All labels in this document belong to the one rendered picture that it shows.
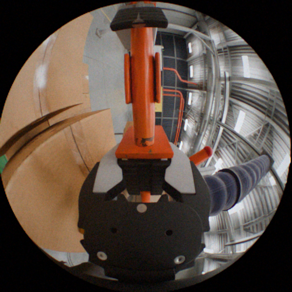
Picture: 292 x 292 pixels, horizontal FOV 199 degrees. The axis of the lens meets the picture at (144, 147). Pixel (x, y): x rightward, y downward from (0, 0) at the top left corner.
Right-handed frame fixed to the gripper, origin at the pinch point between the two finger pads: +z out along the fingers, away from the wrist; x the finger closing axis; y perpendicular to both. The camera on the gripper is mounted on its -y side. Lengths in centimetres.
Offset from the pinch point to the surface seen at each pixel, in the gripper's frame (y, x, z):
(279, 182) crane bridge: 29, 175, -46
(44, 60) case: -25.9, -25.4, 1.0
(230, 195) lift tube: 19.8, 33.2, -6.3
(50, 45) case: -32.4, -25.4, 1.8
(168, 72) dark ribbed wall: -338, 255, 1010
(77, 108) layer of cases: -8, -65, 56
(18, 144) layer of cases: -7, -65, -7
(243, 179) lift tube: 17.5, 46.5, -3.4
